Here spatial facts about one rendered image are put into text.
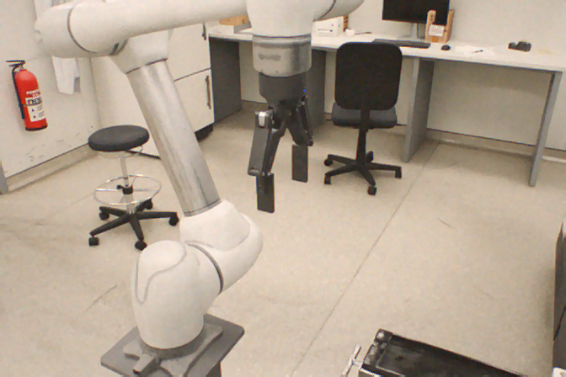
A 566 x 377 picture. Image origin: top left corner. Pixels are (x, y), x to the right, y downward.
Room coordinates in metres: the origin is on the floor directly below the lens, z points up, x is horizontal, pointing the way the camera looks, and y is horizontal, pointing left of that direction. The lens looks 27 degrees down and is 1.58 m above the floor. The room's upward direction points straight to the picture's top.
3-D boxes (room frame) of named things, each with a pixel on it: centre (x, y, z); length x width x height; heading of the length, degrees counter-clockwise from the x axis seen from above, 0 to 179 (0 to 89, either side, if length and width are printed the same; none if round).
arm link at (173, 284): (0.90, 0.28, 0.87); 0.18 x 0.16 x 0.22; 147
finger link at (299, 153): (0.81, -0.02, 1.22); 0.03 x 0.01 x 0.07; 63
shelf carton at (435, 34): (4.01, -1.20, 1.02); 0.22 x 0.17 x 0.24; 153
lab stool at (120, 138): (2.59, 1.00, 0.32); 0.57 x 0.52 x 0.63; 153
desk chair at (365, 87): (3.33, -0.54, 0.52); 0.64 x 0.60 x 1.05; 173
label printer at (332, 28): (4.26, -0.32, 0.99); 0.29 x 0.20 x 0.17; 161
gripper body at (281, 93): (0.76, 0.01, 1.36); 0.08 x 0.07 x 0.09; 153
